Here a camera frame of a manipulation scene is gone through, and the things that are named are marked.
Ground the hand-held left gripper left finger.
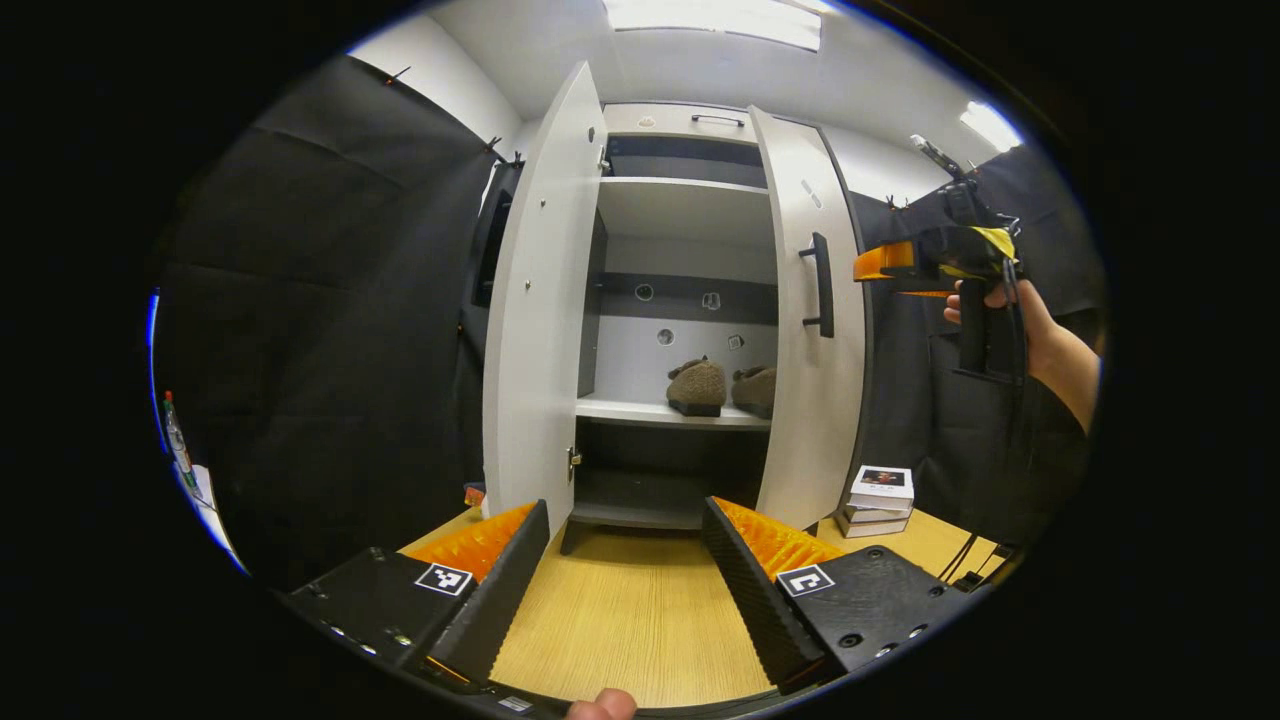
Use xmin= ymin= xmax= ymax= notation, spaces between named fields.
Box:
xmin=283 ymin=499 xmax=552 ymax=688

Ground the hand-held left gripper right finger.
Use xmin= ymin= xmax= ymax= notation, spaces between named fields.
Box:
xmin=700 ymin=495 xmax=976 ymax=698

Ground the white shoe cabinet door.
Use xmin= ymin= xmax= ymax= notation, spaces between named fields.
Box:
xmin=750 ymin=105 xmax=869 ymax=531
xmin=482 ymin=60 xmax=609 ymax=541

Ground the brown fuzzy shoe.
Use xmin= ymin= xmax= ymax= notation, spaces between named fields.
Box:
xmin=732 ymin=366 xmax=778 ymax=421
xmin=667 ymin=357 xmax=728 ymax=418

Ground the white shoe cabinet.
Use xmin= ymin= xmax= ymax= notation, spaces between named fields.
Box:
xmin=560 ymin=100 xmax=871 ymax=556

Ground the white cabinet drawer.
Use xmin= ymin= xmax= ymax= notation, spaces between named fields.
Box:
xmin=603 ymin=102 xmax=761 ymax=144

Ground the white book with dark photo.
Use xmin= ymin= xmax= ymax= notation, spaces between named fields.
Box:
xmin=848 ymin=465 xmax=914 ymax=513

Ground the ceiling light panel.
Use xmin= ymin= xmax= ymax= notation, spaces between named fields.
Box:
xmin=605 ymin=0 xmax=823 ymax=51
xmin=960 ymin=100 xmax=1023 ymax=153

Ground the white board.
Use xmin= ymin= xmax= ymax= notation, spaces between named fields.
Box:
xmin=190 ymin=465 xmax=246 ymax=573

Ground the bottle with red cap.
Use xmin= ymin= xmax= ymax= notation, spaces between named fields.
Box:
xmin=163 ymin=390 xmax=198 ymax=501

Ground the black cabinet door handle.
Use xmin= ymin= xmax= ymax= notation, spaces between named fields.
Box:
xmin=798 ymin=232 xmax=836 ymax=339

